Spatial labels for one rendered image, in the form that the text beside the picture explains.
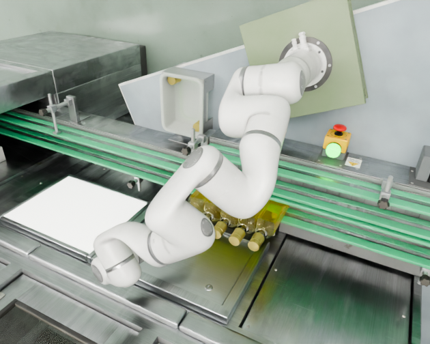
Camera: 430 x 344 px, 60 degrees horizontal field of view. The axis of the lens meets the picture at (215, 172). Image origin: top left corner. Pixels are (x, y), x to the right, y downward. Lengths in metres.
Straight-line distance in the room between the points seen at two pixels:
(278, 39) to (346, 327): 0.84
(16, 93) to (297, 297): 1.35
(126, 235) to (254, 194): 0.30
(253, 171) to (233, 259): 0.53
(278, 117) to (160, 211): 0.31
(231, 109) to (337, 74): 0.43
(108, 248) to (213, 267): 0.39
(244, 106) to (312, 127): 0.52
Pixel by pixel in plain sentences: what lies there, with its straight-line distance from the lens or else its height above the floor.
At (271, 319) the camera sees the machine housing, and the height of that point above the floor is 1.24.
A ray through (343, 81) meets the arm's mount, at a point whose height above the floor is 0.81.
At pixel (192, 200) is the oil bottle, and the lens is 1.17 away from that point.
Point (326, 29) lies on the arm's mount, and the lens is 1.14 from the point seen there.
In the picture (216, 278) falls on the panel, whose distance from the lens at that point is 1.14.
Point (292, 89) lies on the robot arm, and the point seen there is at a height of 1.12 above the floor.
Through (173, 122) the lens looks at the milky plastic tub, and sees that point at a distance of 1.45.
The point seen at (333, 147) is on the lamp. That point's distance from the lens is 1.18.
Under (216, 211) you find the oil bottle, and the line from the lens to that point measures 1.15.
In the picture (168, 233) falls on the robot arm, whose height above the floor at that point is 1.48.
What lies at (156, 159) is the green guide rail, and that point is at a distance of 1.38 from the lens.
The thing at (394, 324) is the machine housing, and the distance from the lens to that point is 1.21.
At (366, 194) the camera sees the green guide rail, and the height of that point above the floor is 0.96.
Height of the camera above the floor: 1.92
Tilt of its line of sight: 51 degrees down
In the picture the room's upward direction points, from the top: 135 degrees counter-clockwise
